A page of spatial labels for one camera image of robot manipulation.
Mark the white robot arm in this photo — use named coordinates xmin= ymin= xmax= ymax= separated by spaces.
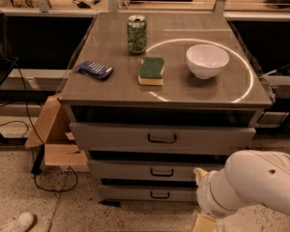
xmin=193 ymin=150 xmax=290 ymax=218

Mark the white sneaker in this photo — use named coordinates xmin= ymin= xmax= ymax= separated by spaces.
xmin=0 ymin=212 xmax=35 ymax=232

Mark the grey bottom drawer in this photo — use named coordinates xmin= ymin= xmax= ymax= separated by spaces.
xmin=99 ymin=185 xmax=197 ymax=203

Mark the green yellow sponge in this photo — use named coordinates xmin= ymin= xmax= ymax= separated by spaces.
xmin=138 ymin=57 xmax=164 ymax=86

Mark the green soda can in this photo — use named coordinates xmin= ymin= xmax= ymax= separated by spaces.
xmin=127 ymin=14 xmax=147 ymax=54

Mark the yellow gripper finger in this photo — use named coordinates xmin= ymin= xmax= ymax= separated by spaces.
xmin=192 ymin=167 xmax=207 ymax=185

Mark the brown cardboard box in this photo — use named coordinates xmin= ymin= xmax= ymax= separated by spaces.
xmin=25 ymin=95 xmax=89 ymax=172

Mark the white bowl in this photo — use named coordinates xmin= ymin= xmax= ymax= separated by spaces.
xmin=186 ymin=44 xmax=229 ymax=79

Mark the grey top drawer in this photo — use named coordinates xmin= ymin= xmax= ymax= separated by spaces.
xmin=70 ymin=122 xmax=255 ymax=155

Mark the grey drawer cabinet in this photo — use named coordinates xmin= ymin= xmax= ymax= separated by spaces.
xmin=58 ymin=11 xmax=274 ymax=208

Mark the grey drawer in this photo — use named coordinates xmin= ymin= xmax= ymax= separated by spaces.
xmin=88 ymin=159 xmax=223 ymax=182
xmin=70 ymin=122 xmax=255 ymax=155
xmin=99 ymin=185 xmax=197 ymax=203

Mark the black floor cable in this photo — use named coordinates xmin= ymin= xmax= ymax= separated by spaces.
xmin=0 ymin=56 xmax=79 ymax=193

